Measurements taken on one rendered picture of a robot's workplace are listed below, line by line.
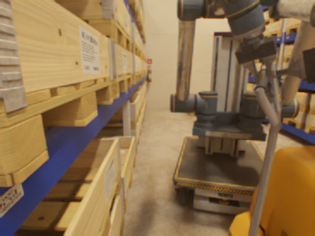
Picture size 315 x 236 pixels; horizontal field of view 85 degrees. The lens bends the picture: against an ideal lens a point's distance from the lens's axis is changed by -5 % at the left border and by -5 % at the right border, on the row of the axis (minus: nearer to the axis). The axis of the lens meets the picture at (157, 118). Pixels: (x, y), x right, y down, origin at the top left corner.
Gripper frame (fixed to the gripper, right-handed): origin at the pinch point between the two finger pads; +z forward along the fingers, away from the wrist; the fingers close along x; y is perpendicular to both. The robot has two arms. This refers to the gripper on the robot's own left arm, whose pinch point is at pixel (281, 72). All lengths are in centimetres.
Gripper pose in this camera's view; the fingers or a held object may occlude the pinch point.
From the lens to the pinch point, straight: 92.3
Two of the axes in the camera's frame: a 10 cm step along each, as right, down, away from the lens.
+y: 6.7, -2.0, 7.2
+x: -2.1, -9.8, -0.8
